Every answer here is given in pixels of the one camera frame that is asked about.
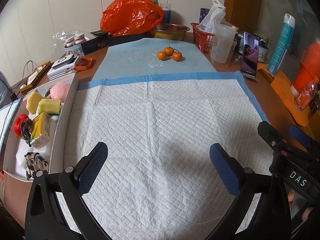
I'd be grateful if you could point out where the blue white canister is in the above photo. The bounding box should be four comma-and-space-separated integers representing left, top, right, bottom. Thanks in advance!
159, 3, 172, 25

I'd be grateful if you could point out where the pink plush ball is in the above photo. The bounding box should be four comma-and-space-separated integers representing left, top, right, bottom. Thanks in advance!
50, 81, 71, 103

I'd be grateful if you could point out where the white flat box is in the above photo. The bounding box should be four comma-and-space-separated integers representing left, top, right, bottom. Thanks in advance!
47, 56, 83, 79

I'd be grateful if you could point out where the yellow green scouring sponge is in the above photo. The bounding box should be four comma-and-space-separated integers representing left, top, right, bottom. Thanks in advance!
37, 98, 62, 116

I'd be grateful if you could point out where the metal basin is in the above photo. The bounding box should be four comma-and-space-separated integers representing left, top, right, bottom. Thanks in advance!
149, 23, 190, 41

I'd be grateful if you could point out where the orange plastic bag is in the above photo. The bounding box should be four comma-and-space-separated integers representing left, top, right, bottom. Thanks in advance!
100, 0, 165, 37

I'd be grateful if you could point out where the white quilted pad blue border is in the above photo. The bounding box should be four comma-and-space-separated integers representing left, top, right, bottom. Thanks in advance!
54, 71, 275, 240

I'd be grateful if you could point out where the white cardboard box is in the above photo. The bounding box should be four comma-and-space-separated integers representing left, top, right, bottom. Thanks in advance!
2, 74, 79, 182

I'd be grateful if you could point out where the orange plastic band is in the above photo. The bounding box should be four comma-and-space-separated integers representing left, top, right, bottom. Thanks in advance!
74, 57, 93, 71

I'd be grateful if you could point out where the clear plastic bag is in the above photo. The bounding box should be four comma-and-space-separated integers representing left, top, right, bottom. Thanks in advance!
52, 30, 75, 47

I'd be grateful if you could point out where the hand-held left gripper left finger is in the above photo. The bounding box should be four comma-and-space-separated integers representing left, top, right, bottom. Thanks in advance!
24, 141, 110, 240

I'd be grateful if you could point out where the orange ribbed container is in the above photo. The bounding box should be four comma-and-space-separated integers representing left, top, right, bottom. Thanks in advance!
290, 37, 320, 98

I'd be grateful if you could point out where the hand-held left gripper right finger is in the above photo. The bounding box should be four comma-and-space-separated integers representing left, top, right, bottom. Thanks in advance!
209, 143, 293, 240

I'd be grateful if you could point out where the white sheet blue edge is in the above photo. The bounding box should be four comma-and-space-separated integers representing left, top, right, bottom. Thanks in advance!
0, 97, 22, 143

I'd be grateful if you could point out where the round printed tin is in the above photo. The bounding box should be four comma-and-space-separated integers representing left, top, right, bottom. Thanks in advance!
257, 39, 270, 63

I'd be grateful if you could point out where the white phone stand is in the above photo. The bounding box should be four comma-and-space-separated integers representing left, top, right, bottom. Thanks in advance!
242, 71, 258, 82

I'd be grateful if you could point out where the black smartphone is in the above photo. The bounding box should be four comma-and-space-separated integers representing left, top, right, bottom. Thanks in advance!
240, 31, 260, 75

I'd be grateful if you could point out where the teal spray can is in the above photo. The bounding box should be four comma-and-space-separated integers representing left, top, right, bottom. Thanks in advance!
267, 13, 296, 75

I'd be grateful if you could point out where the wooden tray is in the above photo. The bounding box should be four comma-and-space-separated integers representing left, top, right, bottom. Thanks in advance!
19, 60, 52, 92

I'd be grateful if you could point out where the person's right hand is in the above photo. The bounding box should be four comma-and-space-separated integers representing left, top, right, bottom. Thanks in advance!
287, 189, 313, 220

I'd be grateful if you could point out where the red plush toy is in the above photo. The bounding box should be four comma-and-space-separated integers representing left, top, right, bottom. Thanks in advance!
14, 114, 30, 138

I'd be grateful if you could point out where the orange drink bottle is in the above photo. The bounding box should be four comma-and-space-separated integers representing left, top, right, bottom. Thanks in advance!
294, 80, 318, 112

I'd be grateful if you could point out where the dark grey scrunchie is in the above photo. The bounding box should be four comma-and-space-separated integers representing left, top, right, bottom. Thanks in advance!
20, 119, 34, 140

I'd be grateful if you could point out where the white plastic bag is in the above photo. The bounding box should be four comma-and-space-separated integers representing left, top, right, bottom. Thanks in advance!
197, 0, 227, 34

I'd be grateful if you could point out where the clear plastic pitcher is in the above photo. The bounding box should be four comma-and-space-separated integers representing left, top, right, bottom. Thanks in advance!
210, 24, 237, 64

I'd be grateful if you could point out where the dark blue can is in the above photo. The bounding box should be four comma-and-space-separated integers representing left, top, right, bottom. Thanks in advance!
199, 8, 210, 23

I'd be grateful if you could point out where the yellow tissue pack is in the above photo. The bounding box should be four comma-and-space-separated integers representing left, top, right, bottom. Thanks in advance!
29, 111, 52, 148

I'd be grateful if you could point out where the white power bank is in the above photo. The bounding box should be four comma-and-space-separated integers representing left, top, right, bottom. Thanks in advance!
51, 56, 74, 68

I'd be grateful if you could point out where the orange cloth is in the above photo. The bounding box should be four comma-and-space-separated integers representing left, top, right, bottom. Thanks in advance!
257, 69, 313, 128

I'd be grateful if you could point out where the camouflage cloth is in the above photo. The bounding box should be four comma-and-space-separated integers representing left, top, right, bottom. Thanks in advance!
24, 152, 50, 180

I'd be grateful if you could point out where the light blue pad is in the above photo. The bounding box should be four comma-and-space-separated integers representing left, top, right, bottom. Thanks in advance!
91, 38, 216, 83

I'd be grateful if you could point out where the red plastic basket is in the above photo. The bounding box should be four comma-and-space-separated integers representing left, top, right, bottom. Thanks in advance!
190, 22, 216, 54

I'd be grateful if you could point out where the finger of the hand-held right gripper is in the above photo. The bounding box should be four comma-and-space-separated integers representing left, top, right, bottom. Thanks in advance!
257, 121, 288, 173
289, 125, 313, 149

